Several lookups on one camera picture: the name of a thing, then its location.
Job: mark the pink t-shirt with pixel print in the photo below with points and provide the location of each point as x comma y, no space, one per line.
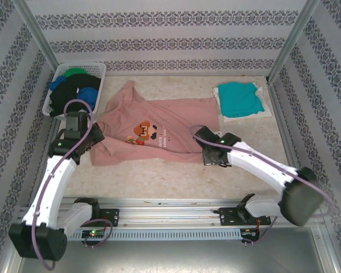
176,119

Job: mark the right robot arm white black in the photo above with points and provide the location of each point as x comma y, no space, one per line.
258,162

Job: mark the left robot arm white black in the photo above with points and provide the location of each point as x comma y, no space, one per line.
57,185

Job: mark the folded teal and white shirts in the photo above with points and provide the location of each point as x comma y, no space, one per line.
230,119

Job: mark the blue garment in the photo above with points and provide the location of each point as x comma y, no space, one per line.
57,83
88,95

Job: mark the black garment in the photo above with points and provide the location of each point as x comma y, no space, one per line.
71,91

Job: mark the green garment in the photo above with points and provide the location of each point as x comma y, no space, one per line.
75,71

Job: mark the white plastic laundry basket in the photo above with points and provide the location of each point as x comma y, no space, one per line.
96,69

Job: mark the circuit board with green light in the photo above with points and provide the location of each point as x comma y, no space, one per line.
93,233

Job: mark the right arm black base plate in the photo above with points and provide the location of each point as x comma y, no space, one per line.
228,217

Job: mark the aluminium mounting rail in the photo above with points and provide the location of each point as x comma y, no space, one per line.
164,211

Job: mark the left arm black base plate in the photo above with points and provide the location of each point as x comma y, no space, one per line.
110,217

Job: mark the aluminium frame post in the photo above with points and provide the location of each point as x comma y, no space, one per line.
292,39
38,31

